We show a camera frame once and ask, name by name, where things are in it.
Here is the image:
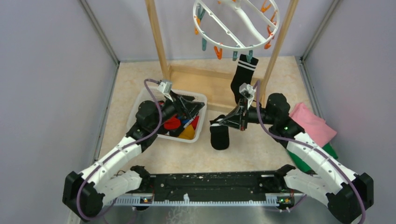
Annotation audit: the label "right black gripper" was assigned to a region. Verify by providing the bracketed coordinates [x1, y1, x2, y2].
[219, 98, 276, 132]

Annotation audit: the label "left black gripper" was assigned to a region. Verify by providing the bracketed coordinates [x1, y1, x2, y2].
[150, 90, 205, 130]

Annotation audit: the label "black sock white stripes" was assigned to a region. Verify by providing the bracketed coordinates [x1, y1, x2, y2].
[230, 54, 259, 104]

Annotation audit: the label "round white clip hanger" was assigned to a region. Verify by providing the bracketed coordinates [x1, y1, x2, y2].
[192, 0, 281, 60]

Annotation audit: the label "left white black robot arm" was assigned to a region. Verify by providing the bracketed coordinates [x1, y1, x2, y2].
[62, 94, 205, 222]

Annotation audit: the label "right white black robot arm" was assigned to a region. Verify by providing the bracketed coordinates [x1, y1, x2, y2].
[210, 93, 374, 224]

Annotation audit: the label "white plastic laundry basket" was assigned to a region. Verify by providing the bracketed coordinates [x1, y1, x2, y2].
[126, 87, 208, 143]

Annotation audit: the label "red sock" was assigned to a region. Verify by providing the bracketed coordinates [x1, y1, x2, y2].
[163, 117, 181, 130]

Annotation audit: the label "yellow sock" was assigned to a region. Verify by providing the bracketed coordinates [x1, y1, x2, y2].
[178, 125, 195, 140]

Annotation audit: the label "green cloth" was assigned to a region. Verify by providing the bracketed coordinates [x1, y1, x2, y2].
[287, 143, 339, 173]

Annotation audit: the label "pink cloth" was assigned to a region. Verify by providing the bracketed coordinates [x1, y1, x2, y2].
[290, 102, 337, 147]

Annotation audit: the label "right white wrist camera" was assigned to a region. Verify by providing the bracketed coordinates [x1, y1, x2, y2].
[239, 83, 256, 101]

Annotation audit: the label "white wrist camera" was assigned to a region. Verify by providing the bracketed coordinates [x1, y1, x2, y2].
[239, 83, 256, 101]
[157, 80, 173, 95]

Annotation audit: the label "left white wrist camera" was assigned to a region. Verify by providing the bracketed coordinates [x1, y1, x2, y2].
[157, 80, 173, 95]

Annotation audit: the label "wooden hanger stand frame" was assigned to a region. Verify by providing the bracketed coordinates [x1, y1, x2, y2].
[145, 0, 298, 112]

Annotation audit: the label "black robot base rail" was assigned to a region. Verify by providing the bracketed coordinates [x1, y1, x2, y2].
[128, 171, 302, 206]

